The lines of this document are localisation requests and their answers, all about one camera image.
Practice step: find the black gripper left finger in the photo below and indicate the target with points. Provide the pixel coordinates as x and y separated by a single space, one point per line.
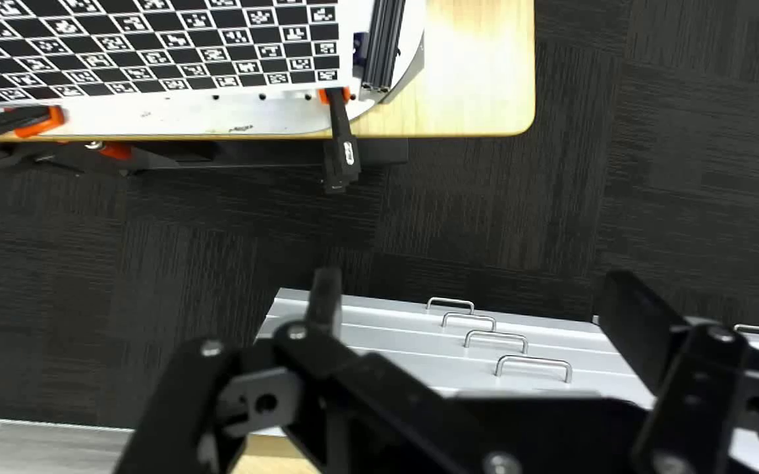
343 412

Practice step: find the black aluminium extrusion post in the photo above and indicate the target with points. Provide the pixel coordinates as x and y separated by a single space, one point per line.
377 45

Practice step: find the checkered calibration board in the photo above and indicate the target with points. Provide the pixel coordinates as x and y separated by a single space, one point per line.
97 49

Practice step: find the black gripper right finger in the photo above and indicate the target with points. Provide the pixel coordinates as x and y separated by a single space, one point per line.
704 381

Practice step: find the black orange bar clamp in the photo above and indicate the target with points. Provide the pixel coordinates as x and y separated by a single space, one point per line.
341 154

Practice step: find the light wooden side table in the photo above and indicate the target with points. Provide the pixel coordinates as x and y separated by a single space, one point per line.
476 75

